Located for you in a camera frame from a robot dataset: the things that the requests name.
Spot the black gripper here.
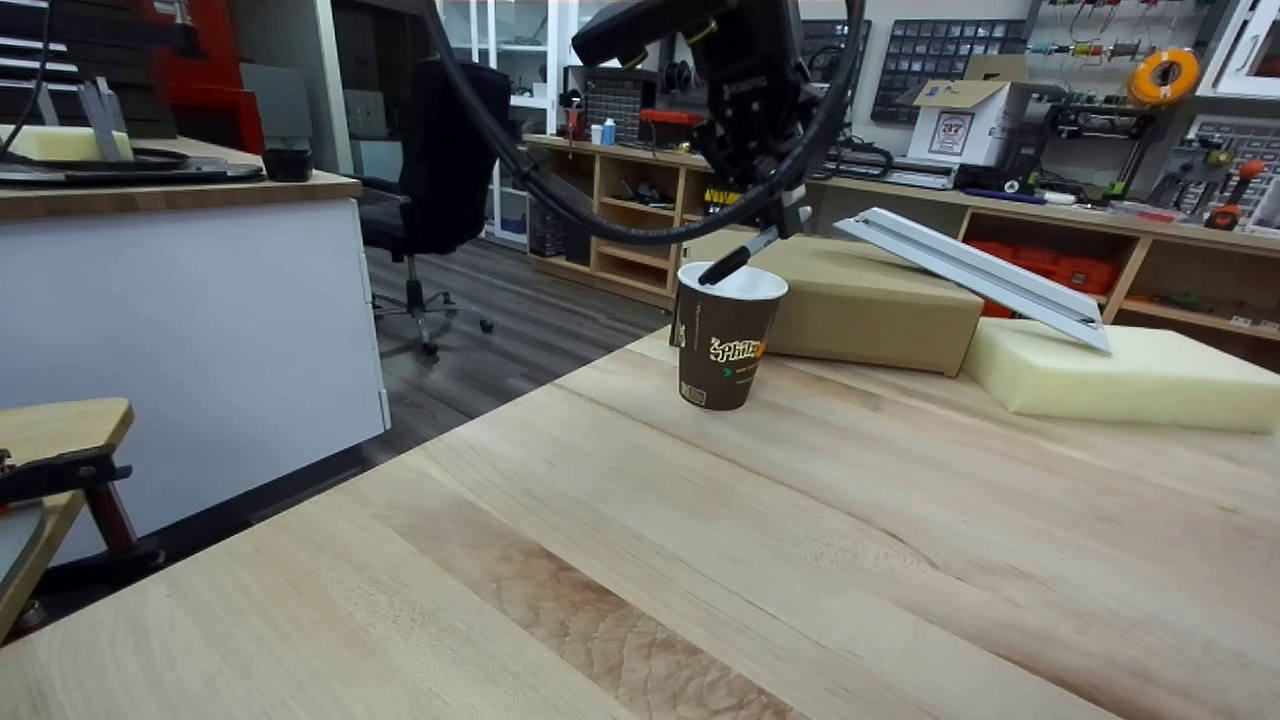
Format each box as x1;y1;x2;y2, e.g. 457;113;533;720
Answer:
687;0;816;245

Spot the brown paper coffee cup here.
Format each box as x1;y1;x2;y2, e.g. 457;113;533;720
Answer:
669;259;790;414

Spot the open wooden shelf unit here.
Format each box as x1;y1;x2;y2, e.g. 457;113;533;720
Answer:
524;130;833;305

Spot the white cardboard box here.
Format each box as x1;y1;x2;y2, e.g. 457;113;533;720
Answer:
907;76;1021;172

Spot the dark pegboard bin rack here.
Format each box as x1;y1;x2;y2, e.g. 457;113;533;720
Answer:
794;17;1030;121

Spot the black bag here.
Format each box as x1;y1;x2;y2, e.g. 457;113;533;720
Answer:
524;195;591;268

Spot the black machine on workbench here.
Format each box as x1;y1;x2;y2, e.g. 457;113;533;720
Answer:
947;84;1153;209

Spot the white glass door cabinet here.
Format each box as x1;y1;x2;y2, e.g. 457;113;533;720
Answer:
432;0;591;247

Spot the black swivel chair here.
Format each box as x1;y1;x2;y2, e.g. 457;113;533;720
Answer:
357;54;520;360

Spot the pale yellow foam block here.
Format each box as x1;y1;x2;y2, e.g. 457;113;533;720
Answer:
962;317;1280;438

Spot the long wooden workbench shelf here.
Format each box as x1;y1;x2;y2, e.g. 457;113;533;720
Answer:
811;172;1280;351

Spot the orange tape roll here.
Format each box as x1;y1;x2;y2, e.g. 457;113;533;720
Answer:
1127;42;1204;115

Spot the small black round object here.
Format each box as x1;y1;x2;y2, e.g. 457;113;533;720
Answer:
259;139;319;182

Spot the red tool cabinet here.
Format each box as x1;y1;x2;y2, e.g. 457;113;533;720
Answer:
141;0;272;160

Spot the white side desk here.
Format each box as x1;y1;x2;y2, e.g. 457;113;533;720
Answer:
0;168;398;567

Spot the yellow foam pad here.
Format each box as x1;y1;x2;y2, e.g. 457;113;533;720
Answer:
0;121;141;168

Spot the small wooden stool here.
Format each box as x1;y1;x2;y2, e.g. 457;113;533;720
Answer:
0;396;166;648

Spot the aluminium extrusion rail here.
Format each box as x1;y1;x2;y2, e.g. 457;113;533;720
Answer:
833;203;1114;360

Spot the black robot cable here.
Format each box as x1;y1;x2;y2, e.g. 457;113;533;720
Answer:
410;0;872;247

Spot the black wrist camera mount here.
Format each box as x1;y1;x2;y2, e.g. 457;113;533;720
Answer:
569;0;735;71

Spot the coiled black cable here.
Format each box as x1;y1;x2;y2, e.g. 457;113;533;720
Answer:
0;144;231;186

